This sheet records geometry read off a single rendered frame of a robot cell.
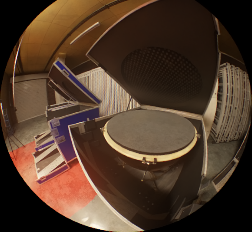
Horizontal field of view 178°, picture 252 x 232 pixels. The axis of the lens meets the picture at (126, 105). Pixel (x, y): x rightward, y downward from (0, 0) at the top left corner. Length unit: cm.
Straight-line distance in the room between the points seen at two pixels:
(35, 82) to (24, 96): 131
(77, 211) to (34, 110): 660
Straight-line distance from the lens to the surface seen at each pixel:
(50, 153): 217
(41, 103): 714
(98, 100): 158
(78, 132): 94
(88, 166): 78
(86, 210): 138
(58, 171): 171
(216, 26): 49
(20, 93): 723
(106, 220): 131
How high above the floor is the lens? 128
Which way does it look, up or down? 13 degrees down
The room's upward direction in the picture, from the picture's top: 2 degrees counter-clockwise
